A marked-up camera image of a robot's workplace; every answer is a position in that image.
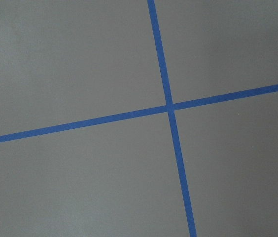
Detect blue tape line lengthwise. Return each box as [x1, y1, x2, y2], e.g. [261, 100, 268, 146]
[147, 0, 197, 237]

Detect blue tape line crosswise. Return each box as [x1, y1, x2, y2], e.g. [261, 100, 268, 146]
[0, 84, 278, 143]

